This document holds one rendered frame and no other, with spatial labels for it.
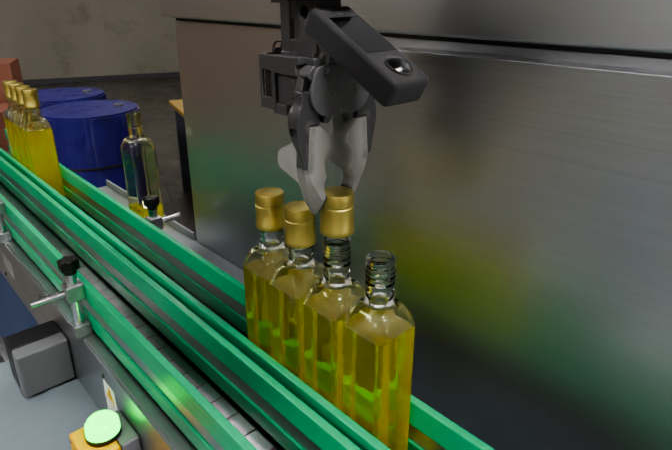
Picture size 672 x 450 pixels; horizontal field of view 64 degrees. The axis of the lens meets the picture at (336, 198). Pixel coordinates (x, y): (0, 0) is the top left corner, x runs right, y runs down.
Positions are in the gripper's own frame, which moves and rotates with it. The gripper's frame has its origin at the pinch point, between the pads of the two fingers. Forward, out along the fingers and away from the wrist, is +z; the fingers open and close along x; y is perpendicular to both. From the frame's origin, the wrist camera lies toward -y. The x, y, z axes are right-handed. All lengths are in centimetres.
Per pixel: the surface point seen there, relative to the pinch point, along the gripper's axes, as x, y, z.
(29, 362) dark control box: 22, 49, 36
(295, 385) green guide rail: 4.1, 2.4, 22.3
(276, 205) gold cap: 0.3, 9.8, 3.6
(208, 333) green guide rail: 6.4, 17.7, 22.2
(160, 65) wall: -370, 854, 97
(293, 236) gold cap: 1.7, 5.0, 5.4
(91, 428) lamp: 20.8, 24.4, 33.4
